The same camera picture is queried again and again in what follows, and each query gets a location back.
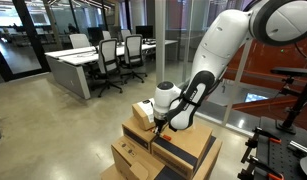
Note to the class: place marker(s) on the small cardboard box with label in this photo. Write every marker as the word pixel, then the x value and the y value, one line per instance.
pixel 143 112

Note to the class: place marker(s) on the grey mesh office chair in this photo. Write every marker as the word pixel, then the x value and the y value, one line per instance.
pixel 107 65

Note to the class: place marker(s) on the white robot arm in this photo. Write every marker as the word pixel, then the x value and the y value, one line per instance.
pixel 271 22

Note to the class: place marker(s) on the white office desk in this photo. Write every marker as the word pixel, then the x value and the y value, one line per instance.
pixel 68 68

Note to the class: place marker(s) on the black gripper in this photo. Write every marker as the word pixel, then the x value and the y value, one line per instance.
pixel 159 123

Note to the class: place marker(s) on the black computer monitor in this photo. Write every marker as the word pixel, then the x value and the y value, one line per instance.
pixel 145 31

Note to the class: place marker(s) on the orange capped marker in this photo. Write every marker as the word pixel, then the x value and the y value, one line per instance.
pixel 166 137

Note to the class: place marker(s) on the cardboard box under small box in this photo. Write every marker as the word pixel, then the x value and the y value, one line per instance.
pixel 142 138

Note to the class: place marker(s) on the black perforated mounting table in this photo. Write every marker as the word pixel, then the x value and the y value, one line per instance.
pixel 279 156

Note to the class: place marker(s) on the cardboard box under jug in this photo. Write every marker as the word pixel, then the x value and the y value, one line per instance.
pixel 185 149

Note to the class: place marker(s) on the large bottom cardboard box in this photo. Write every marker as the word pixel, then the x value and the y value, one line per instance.
pixel 133 163

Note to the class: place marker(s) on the black orange clamp near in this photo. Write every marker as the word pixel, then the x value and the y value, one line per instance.
pixel 254 162

